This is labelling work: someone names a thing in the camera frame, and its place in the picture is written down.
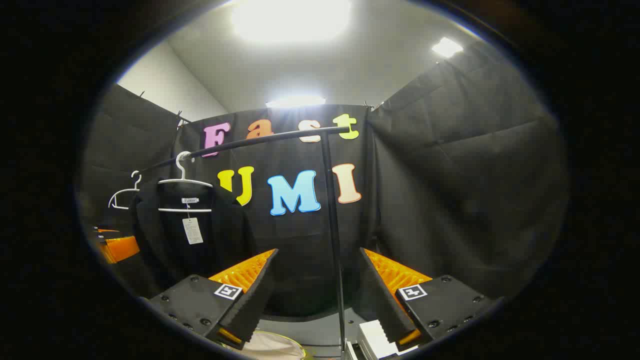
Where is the large ceiling light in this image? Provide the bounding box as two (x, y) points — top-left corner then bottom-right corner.
(231, 0), (352, 43)

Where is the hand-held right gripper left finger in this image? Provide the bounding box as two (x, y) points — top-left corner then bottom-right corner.
(148, 248), (279, 351)

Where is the black metal clothes rack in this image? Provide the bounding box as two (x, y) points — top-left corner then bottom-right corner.
(137, 126), (349, 360)

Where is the long ceiling light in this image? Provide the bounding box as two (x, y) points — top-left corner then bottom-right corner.
(265, 96), (327, 109)

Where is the white box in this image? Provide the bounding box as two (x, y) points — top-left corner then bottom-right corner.
(356, 320), (418, 360)

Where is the black backdrop cloth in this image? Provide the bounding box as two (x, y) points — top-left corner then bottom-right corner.
(80, 42), (568, 321)

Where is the white plastic hanger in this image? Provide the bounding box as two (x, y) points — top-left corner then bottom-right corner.
(108, 170), (142, 210)
(157, 151), (214, 213)

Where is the black knit sweater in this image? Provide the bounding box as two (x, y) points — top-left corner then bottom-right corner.
(131, 180), (257, 297)

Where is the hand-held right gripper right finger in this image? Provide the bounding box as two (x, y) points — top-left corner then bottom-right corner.
(359, 247), (503, 353)

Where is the small square ceiling light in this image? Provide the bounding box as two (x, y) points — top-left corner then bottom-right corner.
(432, 37), (464, 58)

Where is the white laundry hamper yellow rim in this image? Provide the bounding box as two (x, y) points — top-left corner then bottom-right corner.
(222, 330), (307, 360)

